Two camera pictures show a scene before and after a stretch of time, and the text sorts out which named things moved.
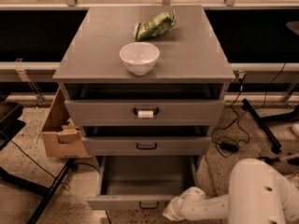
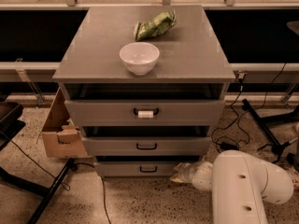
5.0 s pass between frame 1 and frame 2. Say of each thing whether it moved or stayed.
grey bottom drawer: moved
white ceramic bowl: stayed
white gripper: moved
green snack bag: stayed
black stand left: stayed
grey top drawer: stayed
